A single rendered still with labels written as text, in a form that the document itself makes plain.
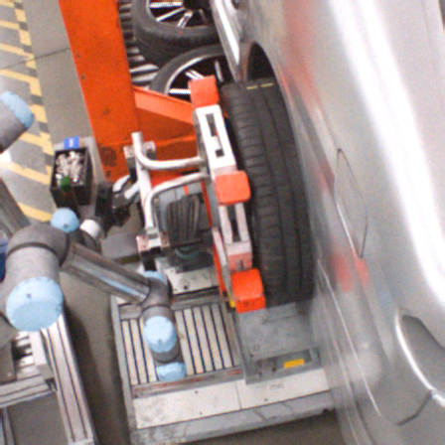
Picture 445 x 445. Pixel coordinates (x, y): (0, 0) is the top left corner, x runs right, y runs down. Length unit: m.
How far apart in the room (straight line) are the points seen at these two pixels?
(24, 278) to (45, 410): 1.17
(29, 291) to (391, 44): 0.82
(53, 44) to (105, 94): 2.00
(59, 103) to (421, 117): 2.90
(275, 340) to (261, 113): 0.97
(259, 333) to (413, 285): 1.54
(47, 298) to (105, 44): 0.98
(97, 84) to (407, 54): 1.29
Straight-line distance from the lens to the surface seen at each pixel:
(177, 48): 3.25
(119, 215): 2.11
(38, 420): 2.51
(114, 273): 1.62
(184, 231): 1.79
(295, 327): 2.52
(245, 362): 2.54
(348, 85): 1.19
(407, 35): 1.16
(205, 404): 2.55
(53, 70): 4.03
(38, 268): 1.41
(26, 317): 1.42
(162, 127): 2.42
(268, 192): 1.72
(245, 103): 1.84
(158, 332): 1.64
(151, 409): 2.57
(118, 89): 2.25
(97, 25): 2.09
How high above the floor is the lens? 2.43
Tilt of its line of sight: 53 degrees down
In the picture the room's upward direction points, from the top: 6 degrees counter-clockwise
